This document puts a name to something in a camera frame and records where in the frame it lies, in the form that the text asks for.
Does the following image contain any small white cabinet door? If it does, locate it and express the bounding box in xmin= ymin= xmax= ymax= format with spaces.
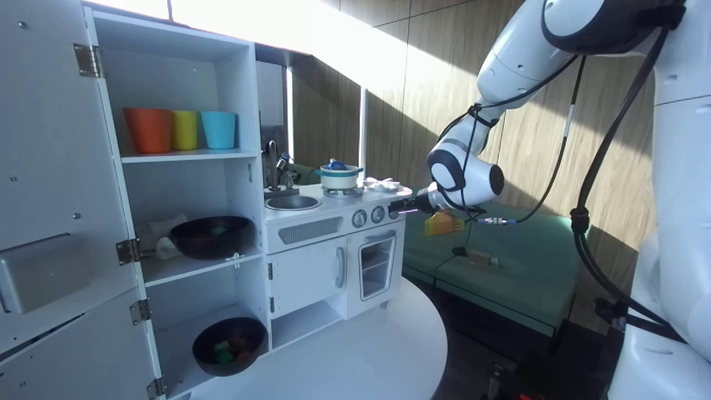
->
xmin=0 ymin=287 xmax=166 ymax=400

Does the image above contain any white cupboard door with handle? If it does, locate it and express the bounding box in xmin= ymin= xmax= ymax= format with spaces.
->
xmin=269 ymin=238 xmax=351 ymax=320

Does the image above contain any orange plastic cup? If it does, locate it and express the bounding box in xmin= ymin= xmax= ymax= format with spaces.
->
xmin=123 ymin=107 xmax=176 ymax=156

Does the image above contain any large white cabinet door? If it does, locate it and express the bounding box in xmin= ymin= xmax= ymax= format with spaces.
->
xmin=0 ymin=0 xmax=148 ymax=357

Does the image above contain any yellow green plastic cup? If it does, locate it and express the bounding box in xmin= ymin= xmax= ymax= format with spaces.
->
xmin=171 ymin=108 xmax=203 ymax=154

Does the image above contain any yellowish tan block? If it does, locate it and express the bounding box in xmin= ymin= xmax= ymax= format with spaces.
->
xmin=423 ymin=210 xmax=467 ymax=241

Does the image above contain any white toy kitchen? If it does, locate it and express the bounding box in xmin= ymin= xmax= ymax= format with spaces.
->
xmin=0 ymin=0 xmax=419 ymax=400

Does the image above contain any green padded bench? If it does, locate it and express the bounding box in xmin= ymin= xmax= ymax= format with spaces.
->
xmin=402 ymin=203 xmax=587 ymax=341

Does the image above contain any brown connector piece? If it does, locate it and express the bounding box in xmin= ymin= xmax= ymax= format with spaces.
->
xmin=452 ymin=244 xmax=502 ymax=268

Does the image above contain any black bowl with toys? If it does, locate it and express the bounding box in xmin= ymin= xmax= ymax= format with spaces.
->
xmin=191 ymin=316 xmax=269 ymax=378

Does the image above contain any thin black cable white band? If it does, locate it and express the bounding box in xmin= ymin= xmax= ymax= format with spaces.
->
xmin=473 ymin=54 xmax=592 ymax=230

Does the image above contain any thick black cable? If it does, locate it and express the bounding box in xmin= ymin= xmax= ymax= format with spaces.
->
xmin=569 ymin=25 xmax=686 ymax=343

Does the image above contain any dark round toy sink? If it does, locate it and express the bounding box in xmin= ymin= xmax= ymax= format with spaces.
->
xmin=265 ymin=192 xmax=320 ymax=212

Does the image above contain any blue plastic cup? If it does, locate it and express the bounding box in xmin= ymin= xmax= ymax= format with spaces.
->
xmin=201 ymin=108 xmax=241 ymax=154

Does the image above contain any white pot blue lid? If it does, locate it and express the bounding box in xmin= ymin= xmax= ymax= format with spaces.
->
xmin=319 ymin=158 xmax=364 ymax=195

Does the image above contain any black toy pan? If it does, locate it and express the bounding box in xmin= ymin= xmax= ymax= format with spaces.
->
xmin=166 ymin=214 xmax=257 ymax=263

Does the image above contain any dark toy faucet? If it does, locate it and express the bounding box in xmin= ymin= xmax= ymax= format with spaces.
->
xmin=265 ymin=137 xmax=297 ymax=195

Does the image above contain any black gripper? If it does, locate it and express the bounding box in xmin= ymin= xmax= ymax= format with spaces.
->
xmin=387 ymin=190 xmax=443 ymax=217

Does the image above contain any white toy item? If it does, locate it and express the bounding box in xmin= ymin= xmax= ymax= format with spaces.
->
xmin=143 ymin=214 xmax=188 ymax=263

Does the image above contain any metal door hinge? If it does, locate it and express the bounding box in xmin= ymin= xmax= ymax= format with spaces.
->
xmin=145 ymin=376 xmax=170 ymax=400
xmin=114 ymin=235 xmax=143 ymax=267
xmin=74 ymin=42 xmax=104 ymax=81
xmin=130 ymin=297 xmax=154 ymax=327

